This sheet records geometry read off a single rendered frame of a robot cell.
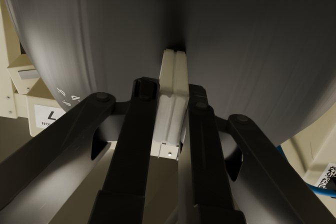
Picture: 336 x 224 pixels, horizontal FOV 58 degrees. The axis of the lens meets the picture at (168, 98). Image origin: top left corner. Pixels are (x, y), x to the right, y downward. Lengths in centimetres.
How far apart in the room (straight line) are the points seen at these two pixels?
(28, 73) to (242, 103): 83
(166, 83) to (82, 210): 293
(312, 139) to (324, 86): 36
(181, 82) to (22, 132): 373
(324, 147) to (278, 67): 37
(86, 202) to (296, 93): 294
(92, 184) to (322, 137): 284
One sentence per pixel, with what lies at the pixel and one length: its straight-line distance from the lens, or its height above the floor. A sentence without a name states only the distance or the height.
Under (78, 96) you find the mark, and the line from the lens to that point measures 27.
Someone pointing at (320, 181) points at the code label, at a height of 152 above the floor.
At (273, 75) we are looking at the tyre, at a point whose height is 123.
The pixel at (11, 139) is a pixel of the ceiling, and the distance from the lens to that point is 379.
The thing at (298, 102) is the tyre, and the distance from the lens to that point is 24.
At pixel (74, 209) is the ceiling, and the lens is 307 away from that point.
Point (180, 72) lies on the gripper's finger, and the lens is 17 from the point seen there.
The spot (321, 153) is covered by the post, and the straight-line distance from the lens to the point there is 57.
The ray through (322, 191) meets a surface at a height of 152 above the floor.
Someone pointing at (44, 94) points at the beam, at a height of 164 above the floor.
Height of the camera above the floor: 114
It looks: 34 degrees up
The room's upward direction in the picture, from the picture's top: 169 degrees counter-clockwise
